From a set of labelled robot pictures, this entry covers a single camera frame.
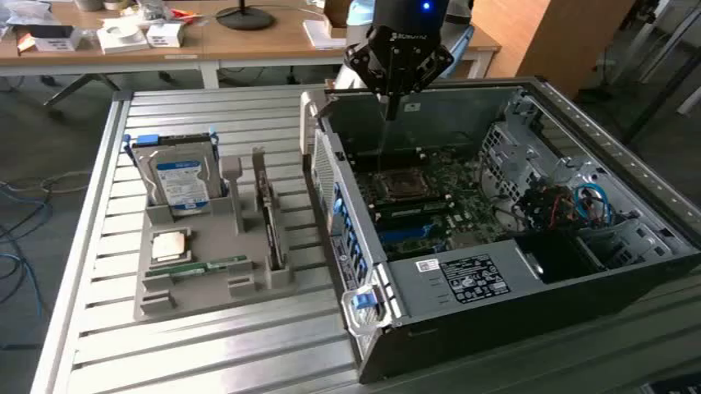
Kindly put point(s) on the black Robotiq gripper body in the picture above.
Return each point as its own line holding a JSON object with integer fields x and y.
{"x": 408, "y": 24}

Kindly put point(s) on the black GPU graphics card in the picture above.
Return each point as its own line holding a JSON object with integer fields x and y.
{"x": 272, "y": 221}

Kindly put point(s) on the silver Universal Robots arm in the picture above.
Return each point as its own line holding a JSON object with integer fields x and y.
{"x": 462, "y": 41}

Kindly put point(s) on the white paper booklet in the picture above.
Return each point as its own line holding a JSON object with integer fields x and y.
{"x": 324, "y": 35}

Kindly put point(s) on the brown cardboard box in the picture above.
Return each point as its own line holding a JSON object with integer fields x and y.
{"x": 337, "y": 12}

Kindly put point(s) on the wooden desk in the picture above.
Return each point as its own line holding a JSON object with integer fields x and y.
{"x": 246, "y": 41}

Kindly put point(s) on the wooden cabinet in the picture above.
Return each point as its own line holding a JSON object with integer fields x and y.
{"x": 548, "y": 41}

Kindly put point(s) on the black round lamp base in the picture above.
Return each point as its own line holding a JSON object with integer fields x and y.
{"x": 243, "y": 18}

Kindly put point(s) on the CPU socket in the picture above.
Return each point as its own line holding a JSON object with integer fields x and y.
{"x": 402, "y": 182}

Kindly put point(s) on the small white labelled box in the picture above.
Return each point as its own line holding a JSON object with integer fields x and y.
{"x": 165, "y": 36}

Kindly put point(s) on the green motherboard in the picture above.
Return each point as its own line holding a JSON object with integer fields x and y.
{"x": 482, "y": 217}

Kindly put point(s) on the blue expansion slot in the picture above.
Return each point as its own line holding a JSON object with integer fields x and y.
{"x": 405, "y": 235}

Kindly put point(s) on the white box with tape roll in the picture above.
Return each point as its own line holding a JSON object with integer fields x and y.
{"x": 123, "y": 39}

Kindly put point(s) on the hard disk in blue caddy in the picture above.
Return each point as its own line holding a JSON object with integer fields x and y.
{"x": 175, "y": 176}

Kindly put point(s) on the grey parts rack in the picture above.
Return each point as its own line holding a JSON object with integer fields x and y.
{"x": 219, "y": 246}

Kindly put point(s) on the grey power supply unit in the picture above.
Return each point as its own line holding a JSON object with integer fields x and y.
{"x": 422, "y": 287}

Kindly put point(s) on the white box with black lid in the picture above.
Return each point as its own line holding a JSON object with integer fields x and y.
{"x": 55, "y": 39}

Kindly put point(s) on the metal disk bay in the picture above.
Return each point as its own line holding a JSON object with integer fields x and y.
{"x": 624, "y": 246}

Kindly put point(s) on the silver CPU chip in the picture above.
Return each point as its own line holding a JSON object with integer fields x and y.
{"x": 167, "y": 246}

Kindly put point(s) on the blue case latch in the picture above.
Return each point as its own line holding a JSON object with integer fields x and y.
{"x": 362, "y": 299}

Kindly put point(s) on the black open PC case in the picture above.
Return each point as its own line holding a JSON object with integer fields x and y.
{"x": 493, "y": 328}

